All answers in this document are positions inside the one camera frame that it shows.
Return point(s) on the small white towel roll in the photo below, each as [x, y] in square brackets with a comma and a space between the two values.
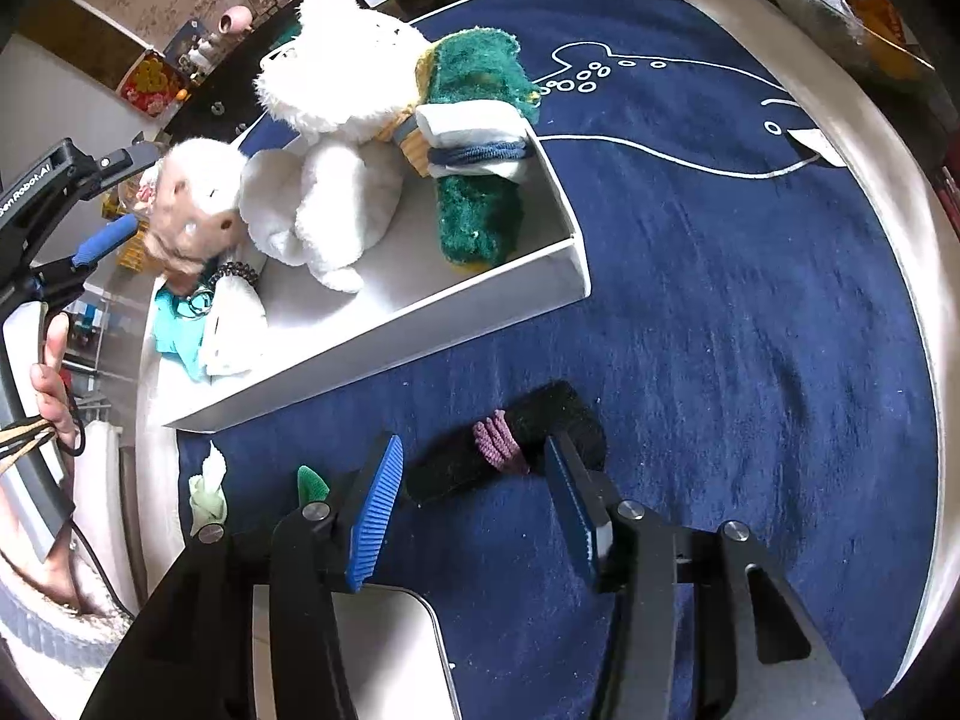
[469, 124]

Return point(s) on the white rectangular box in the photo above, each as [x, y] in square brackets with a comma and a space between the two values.
[390, 367]

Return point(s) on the navy whale printed mat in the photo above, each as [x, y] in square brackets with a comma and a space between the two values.
[712, 315]

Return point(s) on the large white teddy bear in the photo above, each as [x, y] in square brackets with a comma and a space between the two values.
[337, 67]

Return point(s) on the white towel folded animal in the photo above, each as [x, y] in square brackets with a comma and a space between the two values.
[270, 195]

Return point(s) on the green cloth piece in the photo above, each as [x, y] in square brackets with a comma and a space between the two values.
[313, 486]

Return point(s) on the person's left forearm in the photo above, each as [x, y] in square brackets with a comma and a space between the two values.
[64, 577]

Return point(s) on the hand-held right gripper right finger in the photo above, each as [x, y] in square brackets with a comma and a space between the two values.
[574, 502]

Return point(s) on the green fuzzy towel roll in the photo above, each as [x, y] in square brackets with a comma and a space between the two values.
[476, 221]

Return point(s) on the pale green cloth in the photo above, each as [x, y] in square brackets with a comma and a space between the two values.
[208, 495]

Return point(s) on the stack of yellow boxes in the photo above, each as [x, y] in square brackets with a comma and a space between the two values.
[135, 255]

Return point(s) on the clear bag yellow contents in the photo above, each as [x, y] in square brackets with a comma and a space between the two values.
[840, 7]

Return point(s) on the red floral gift box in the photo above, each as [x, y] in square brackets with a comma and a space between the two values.
[154, 82]

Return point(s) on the white bottle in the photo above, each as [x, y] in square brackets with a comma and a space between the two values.
[201, 52]

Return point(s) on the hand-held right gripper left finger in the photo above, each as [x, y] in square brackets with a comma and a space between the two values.
[375, 495]

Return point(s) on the pink vase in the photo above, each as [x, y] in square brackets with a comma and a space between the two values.
[235, 21]

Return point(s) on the person's left hand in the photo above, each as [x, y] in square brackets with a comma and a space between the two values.
[52, 390]

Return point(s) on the white plush doll teal clothes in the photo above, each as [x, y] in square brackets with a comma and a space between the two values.
[199, 202]

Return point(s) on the black cloth roll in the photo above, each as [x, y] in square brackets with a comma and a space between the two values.
[450, 469]

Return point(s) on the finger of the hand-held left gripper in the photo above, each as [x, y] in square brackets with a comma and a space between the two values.
[131, 159]
[105, 240]

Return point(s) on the white rolled towel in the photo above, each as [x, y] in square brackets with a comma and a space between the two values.
[232, 330]

